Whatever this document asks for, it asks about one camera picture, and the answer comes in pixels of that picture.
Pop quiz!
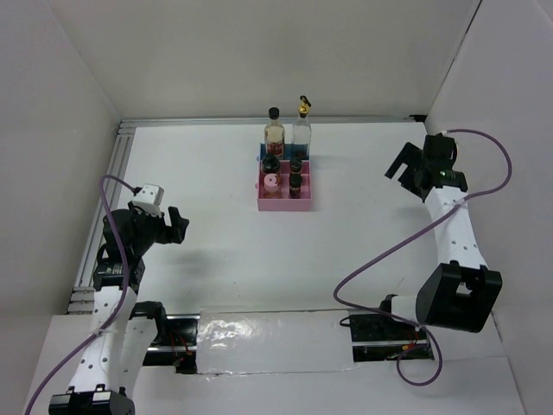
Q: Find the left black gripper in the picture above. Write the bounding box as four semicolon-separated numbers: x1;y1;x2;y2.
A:
128;200;189;255

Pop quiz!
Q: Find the pink lid spice jar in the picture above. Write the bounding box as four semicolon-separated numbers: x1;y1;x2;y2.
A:
263;173;282;199

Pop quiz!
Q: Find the gold spout glass bottle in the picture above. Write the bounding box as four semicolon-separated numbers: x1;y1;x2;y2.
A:
291;95;312;160

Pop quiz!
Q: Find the large black lid spice jar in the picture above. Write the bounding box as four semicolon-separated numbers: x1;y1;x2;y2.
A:
261;154;281;183

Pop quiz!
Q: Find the small dark spice jar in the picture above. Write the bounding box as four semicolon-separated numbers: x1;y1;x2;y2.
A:
289;157;303;175

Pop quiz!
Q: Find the black cap sauce bottle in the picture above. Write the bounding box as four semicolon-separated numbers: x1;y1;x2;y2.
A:
264;107;285;159

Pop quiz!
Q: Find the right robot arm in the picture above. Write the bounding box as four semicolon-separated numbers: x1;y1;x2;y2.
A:
377;134;502;339

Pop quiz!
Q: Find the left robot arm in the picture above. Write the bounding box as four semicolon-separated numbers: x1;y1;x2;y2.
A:
48;202;189;414

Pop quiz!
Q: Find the pink plastic bin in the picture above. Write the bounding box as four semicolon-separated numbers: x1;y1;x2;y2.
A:
256;160;313;212

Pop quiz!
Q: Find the blue plastic bin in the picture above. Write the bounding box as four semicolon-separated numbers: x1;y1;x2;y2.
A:
257;143;310;163

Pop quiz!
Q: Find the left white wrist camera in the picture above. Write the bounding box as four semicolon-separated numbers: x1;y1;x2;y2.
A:
130;184;164;218

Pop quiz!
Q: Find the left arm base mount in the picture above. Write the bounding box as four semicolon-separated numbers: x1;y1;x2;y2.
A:
143;315;200;375

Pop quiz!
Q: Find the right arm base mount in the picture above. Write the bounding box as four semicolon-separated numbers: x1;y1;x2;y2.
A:
339;314;434;362

